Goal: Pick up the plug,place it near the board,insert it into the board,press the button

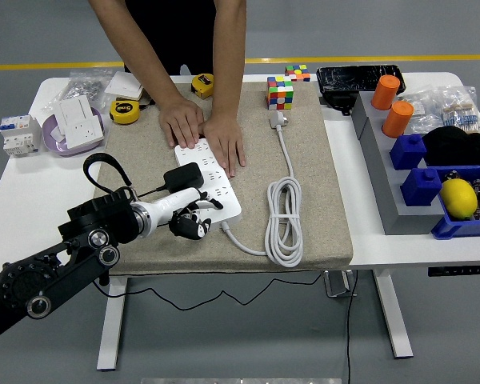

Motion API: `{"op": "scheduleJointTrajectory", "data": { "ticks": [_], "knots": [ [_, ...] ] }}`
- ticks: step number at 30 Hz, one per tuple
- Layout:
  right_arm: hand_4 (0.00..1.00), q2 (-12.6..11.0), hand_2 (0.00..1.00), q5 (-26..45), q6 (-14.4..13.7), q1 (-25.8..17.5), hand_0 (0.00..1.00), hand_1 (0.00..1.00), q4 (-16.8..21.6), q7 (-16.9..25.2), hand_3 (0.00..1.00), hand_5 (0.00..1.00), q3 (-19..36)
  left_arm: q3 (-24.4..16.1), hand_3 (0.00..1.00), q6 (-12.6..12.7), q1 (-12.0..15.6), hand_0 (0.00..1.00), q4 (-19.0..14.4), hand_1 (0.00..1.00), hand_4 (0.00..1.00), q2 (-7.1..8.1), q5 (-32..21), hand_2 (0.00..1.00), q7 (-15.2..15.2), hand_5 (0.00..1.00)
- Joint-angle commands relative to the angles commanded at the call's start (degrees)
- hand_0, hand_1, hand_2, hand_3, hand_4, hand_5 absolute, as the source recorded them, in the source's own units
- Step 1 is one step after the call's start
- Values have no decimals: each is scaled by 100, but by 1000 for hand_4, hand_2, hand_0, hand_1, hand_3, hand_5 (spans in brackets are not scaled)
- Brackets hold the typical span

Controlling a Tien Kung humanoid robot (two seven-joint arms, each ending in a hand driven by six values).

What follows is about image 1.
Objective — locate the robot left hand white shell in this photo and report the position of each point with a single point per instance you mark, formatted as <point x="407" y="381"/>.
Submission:
<point x="168" y="208"/>

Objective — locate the person's left hand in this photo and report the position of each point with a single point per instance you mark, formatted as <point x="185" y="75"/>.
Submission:
<point x="226" y="140"/>

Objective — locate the person's right hand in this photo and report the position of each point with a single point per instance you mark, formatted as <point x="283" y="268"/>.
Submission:
<point x="182" y="120"/>

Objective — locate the black plug adapter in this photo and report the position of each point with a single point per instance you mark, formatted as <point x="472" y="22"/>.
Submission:
<point x="184" y="175"/>

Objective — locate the white power strip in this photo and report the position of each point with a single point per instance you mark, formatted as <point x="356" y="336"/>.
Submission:
<point x="224" y="188"/>

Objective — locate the person's right forearm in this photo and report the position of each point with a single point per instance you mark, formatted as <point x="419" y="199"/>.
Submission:
<point x="136" y="48"/>

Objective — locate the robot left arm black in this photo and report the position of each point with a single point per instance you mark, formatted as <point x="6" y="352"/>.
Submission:
<point x="44" y="280"/>

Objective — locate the person's left forearm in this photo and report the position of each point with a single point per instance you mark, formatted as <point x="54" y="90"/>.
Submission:
<point x="229" y="56"/>

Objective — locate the grey-brown mat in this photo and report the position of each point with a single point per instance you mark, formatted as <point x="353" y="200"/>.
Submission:
<point x="164" y="252"/>

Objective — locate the large colourful puzzle cube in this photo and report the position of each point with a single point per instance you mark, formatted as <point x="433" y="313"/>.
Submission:
<point x="280" y="94"/>

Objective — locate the black table control panel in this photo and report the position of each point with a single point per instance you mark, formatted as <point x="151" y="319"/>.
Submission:
<point x="460" y="270"/>

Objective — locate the person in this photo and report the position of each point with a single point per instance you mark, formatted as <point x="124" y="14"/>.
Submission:
<point x="176" y="32"/>

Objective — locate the small colourful puzzle cube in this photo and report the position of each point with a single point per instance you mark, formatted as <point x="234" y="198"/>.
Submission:
<point x="298" y="73"/>

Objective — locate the white table leg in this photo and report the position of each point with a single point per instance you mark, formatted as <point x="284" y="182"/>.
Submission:
<point x="112" y="328"/>
<point x="394" y="320"/>

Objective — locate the clear bag of screws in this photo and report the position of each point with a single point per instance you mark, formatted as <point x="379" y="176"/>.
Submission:
<point x="84" y="86"/>

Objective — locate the blue plastic bin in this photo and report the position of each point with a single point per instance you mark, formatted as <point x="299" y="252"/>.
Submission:
<point x="448" y="230"/>

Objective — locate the purple plate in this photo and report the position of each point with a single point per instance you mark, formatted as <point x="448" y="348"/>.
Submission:
<point x="46" y="134"/>

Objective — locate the black wrapped tray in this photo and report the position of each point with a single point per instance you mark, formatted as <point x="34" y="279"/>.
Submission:
<point x="356" y="78"/>

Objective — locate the yellow lemon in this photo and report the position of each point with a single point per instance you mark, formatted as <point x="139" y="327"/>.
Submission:
<point x="458" y="198"/>

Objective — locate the white circuit breaker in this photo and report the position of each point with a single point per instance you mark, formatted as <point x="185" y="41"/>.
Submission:
<point x="20" y="136"/>

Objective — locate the grey stepped block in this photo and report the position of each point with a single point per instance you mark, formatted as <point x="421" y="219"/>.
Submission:
<point x="384" y="180"/>

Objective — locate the orange cylinder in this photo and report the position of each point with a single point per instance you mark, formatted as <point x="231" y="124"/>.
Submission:
<point x="385" y="94"/>
<point x="397" y="120"/>

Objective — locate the silver box under table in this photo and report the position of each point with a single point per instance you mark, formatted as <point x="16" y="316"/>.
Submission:
<point x="338" y="284"/>

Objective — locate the blue block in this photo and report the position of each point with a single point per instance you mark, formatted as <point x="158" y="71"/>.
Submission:
<point x="421" y="188"/>
<point x="408" y="154"/>

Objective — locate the clear bag of small parts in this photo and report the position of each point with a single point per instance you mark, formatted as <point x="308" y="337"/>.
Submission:
<point x="426" y="116"/>

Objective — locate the black cloth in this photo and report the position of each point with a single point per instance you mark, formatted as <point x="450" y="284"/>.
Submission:
<point x="456" y="148"/>

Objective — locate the clear bag of resistors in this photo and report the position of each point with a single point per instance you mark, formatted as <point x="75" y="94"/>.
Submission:
<point x="462" y="114"/>

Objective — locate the white square switch panel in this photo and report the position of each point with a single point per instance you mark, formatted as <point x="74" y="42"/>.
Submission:
<point x="122" y="86"/>

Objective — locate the white wall socket panel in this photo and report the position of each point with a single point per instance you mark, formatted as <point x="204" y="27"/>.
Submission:
<point x="84" y="132"/>

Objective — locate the white rocker switch panel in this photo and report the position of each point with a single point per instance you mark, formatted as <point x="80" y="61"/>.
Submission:
<point x="76" y="110"/>

